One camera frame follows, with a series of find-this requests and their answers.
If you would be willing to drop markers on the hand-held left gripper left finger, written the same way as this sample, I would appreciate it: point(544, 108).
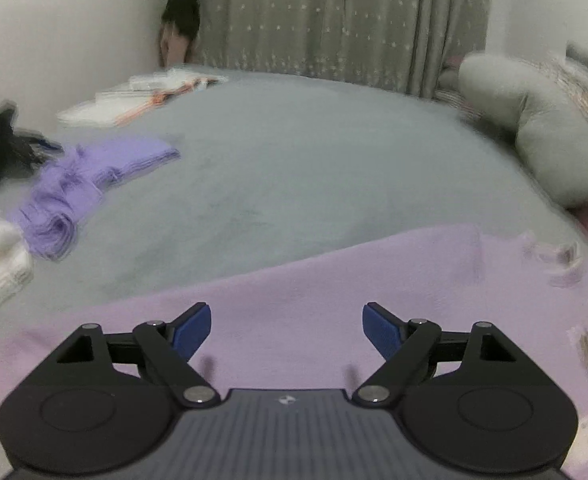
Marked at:
point(194, 330)

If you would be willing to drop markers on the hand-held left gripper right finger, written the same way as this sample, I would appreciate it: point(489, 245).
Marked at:
point(381, 332)

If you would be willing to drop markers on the lilac knit sweater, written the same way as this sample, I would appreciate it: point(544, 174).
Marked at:
point(294, 285)

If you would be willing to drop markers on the white folded clothes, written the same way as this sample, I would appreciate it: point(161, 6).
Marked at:
point(124, 102)

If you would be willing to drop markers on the purple garment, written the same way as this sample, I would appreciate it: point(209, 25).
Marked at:
point(69, 195)

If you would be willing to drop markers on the grey pillow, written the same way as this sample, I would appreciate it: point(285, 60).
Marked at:
point(538, 125)

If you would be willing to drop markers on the black object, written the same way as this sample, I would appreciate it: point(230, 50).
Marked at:
point(4, 145)

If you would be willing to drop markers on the pink hanging garment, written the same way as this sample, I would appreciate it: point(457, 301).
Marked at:
point(174, 47)

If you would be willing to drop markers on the grey star-print curtain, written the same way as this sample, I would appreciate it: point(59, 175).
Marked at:
point(334, 15)

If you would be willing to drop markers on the dark hanging garment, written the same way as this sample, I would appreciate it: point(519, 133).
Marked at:
point(184, 5)

